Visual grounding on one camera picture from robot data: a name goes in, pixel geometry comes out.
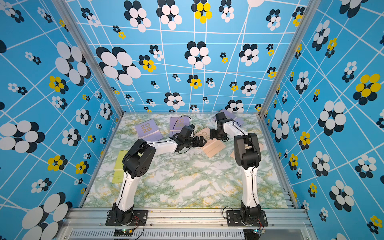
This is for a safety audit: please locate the circuit board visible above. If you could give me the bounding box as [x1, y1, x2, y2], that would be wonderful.
[114, 229, 134, 238]
[244, 229, 266, 240]

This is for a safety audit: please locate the purple calendar middle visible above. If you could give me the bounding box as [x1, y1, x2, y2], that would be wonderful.
[169, 116, 191, 137]

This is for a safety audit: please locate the aluminium corner post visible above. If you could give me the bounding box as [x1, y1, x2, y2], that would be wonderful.
[259, 0, 321, 118]
[53, 1, 124, 118]

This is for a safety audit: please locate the pink calendar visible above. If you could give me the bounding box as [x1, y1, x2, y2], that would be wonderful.
[196, 128, 226, 158]
[230, 143, 265, 159]

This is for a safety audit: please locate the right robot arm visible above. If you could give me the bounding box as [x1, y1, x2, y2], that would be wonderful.
[210, 113, 262, 226]

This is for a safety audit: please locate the right circuit board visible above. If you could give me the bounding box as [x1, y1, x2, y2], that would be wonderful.
[244, 229, 266, 240]

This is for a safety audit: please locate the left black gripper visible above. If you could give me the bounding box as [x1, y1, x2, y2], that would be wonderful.
[184, 135, 208, 148]

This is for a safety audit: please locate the left aluminium corner post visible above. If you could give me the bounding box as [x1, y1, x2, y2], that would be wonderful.
[53, 1, 124, 118]

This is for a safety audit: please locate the right aluminium corner post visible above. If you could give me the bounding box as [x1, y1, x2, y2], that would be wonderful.
[259, 0, 321, 118]

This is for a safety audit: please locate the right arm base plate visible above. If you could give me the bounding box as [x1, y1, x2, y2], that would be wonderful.
[224, 210, 269, 228]

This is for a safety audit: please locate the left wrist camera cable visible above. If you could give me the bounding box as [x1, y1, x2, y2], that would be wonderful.
[171, 115, 193, 139]

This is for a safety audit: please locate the green calendar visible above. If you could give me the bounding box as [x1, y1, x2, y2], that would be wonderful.
[112, 150, 128, 184]

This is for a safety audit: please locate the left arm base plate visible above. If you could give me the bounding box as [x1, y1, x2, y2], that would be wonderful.
[105, 210, 149, 227]

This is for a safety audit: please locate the purple calendar far left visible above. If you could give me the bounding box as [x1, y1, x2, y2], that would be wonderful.
[135, 119, 163, 142]

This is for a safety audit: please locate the aluminium front rail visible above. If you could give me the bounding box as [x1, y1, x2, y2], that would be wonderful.
[57, 208, 317, 240]

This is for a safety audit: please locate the left circuit board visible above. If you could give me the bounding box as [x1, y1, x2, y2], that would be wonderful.
[114, 229, 134, 238]

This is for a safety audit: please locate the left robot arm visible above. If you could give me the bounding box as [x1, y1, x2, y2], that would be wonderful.
[106, 125, 207, 226]

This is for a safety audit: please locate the purple calendar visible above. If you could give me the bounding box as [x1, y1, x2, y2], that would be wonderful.
[213, 109, 245, 128]
[135, 119, 163, 142]
[169, 116, 191, 137]

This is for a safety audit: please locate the purple calendar far right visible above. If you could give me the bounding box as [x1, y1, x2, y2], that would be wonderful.
[213, 109, 245, 128]

